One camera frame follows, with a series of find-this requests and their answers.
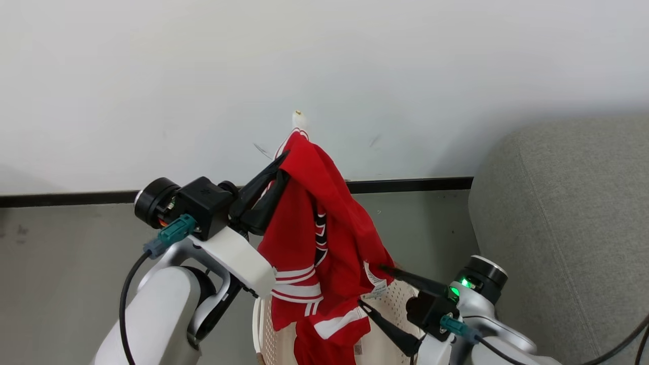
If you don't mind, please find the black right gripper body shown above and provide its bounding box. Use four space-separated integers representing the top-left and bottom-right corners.
406 255 509 342

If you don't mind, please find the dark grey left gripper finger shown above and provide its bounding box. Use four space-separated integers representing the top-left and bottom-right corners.
234 151 290 211
239 171 291 235

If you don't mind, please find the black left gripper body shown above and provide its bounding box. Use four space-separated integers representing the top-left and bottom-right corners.
134 176 242 242

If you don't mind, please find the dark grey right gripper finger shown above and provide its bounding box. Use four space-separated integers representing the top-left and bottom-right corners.
357 300 422 357
378 265 450 299

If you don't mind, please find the red white sports jersey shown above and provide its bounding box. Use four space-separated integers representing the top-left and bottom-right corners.
257 110 401 365

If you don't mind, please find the cream perforated laundry basket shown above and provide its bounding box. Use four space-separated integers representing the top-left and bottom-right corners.
253 276 431 365

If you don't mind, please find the grey fabric sofa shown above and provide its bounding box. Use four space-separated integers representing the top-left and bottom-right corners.
467 114 649 365

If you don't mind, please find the black wall baseboard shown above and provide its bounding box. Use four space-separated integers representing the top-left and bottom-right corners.
0 176 474 209

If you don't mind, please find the thin black cable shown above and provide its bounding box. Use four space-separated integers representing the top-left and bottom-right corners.
635 327 649 365
582 314 649 365

